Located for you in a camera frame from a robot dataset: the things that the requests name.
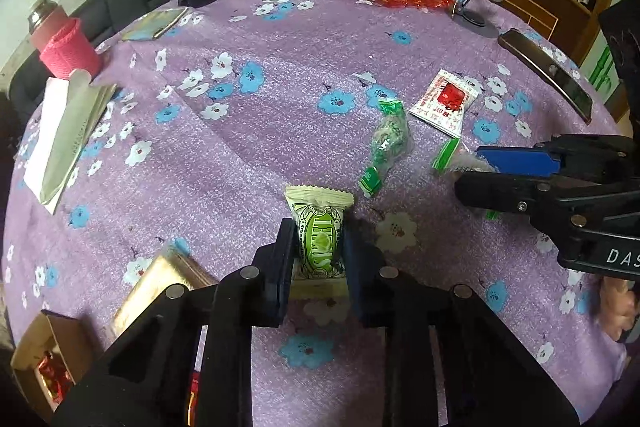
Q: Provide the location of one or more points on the green twisted candy wrapper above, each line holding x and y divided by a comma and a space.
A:
387, 139

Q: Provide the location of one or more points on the folded paper booklet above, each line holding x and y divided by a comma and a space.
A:
65, 132

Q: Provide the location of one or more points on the red foil candy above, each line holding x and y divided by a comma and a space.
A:
52, 374

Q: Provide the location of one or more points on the black smartphone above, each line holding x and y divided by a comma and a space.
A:
545, 72

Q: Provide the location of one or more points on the cream green snack packet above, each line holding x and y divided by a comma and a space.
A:
320, 232

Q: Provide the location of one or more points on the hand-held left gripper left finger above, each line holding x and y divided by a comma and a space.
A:
285, 257

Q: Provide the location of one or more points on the person's right hand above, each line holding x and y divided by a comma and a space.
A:
617, 309

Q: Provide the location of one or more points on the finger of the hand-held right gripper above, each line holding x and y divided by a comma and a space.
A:
515, 161
500, 192

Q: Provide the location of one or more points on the clear green-edged snack packet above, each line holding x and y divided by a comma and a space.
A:
447, 157

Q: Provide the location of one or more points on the gold box lid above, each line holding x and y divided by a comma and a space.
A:
160, 282

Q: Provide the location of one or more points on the bottle with pink sleeve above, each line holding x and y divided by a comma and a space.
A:
67, 49

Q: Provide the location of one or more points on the purple floral tablecloth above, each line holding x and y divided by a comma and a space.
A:
250, 132

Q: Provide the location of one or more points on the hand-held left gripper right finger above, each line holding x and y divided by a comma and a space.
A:
352, 267

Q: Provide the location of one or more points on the brown cardboard box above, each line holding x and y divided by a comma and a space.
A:
30, 342

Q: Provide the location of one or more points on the white red snack packet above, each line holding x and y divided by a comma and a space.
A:
445, 99

